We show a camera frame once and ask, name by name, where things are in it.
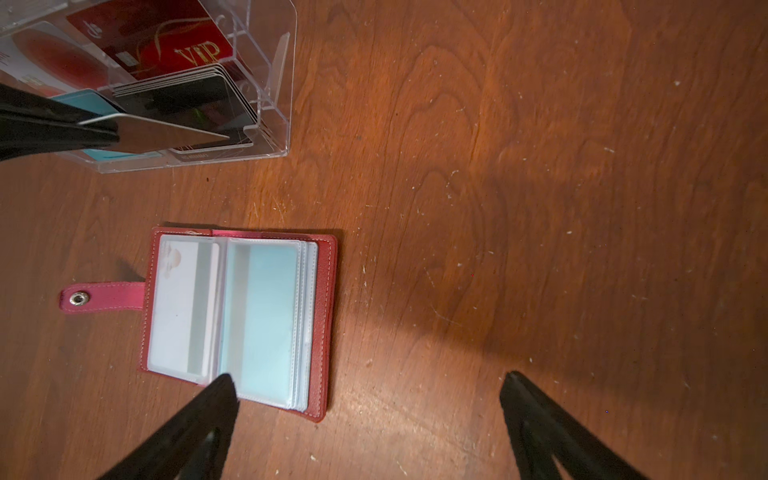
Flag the black cards in organizer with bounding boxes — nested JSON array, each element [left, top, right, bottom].
[[113, 64, 259, 153]]

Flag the red leather card holder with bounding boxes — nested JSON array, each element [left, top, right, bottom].
[[59, 227, 338, 422]]

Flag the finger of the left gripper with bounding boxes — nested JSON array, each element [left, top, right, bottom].
[[1, 84, 119, 161]]

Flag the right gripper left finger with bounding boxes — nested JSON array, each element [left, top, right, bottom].
[[101, 374, 239, 479]]

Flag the clear acrylic card organizer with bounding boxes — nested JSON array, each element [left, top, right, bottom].
[[1, 1, 298, 173]]

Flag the white red-dot card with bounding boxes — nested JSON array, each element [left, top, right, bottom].
[[1, 21, 130, 97]]

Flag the teal card in organizer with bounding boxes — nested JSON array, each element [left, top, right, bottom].
[[52, 89, 161, 162]]

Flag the white card in holder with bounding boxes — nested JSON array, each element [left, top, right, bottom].
[[147, 235, 220, 384]]

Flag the red card in organizer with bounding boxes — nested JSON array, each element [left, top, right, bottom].
[[67, 0, 234, 80]]

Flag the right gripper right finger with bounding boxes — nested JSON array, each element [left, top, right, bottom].
[[500, 371, 645, 479]]

